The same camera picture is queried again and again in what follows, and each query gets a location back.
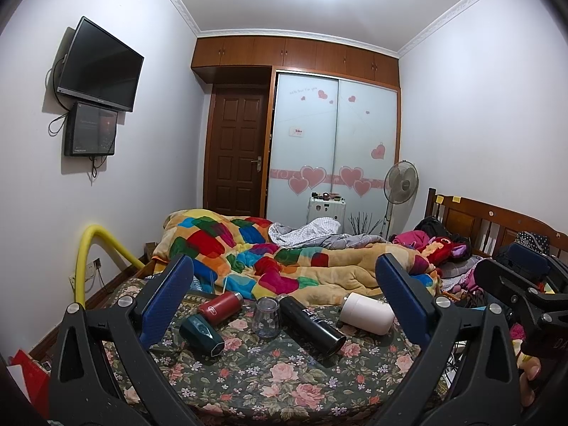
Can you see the person's hand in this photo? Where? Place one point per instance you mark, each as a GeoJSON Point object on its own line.
{"type": "Point", "coordinates": [530, 369]}

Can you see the standing electric fan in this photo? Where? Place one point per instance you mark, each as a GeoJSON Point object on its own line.
{"type": "Point", "coordinates": [400, 184]}

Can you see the wooden overhead cabinets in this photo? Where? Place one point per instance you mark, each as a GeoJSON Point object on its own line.
{"type": "Point", "coordinates": [239, 59]}

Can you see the white bedside cabinet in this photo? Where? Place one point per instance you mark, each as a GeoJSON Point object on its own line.
{"type": "Point", "coordinates": [333, 208]}

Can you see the yellow foam tube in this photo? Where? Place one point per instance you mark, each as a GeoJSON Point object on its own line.
{"type": "Point", "coordinates": [102, 263]}

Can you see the wooden headboard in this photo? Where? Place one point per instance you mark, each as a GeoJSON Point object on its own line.
{"type": "Point", "coordinates": [488, 227]}

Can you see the red bag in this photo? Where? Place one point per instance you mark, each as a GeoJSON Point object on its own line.
{"type": "Point", "coordinates": [32, 379]}

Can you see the frosted sliding wardrobe doors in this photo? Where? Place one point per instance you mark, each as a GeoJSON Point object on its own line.
{"type": "Point", "coordinates": [331, 139]}

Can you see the white thermos cup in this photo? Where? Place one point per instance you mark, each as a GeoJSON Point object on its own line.
{"type": "Point", "coordinates": [364, 313]}

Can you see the brown wooden door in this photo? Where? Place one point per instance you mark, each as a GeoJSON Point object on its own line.
{"type": "Point", "coordinates": [234, 150]}

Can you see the red thermos cup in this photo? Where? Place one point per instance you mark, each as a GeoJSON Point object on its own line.
{"type": "Point", "coordinates": [221, 307]}

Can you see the floral bed sheet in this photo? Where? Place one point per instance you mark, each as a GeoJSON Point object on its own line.
{"type": "Point", "coordinates": [260, 381]}

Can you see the clear plastic cup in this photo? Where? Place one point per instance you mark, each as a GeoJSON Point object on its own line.
{"type": "Point", "coordinates": [266, 321]}

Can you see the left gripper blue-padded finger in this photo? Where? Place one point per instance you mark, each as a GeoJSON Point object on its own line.
{"type": "Point", "coordinates": [536, 267]}

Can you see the wall-mounted black television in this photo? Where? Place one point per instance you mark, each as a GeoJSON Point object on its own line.
{"type": "Point", "coordinates": [100, 68]}

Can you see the colorful patchwork quilt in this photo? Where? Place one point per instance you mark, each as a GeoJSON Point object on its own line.
{"type": "Point", "coordinates": [235, 253]}

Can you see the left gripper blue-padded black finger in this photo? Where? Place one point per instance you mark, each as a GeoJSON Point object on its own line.
{"type": "Point", "coordinates": [83, 389]}
{"type": "Point", "coordinates": [465, 373]}

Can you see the dark green cup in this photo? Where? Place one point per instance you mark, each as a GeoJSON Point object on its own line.
{"type": "Point", "coordinates": [203, 340]}

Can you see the black thermos bottle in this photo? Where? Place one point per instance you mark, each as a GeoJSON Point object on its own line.
{"type": "Point", "coordinates": [310, 331]}

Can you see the small wall-mounted monitor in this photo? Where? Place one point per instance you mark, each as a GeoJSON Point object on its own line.
{"type": "Point", "coordinates": [90, 131]}

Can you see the red plush toy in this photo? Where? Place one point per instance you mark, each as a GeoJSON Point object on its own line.
{"type": "Point", "coordinates": [447, 249]}

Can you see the grey white crumpled cloth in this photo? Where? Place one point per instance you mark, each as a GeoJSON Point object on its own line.
{"type": "Point", "coordinates": [320, 232]}

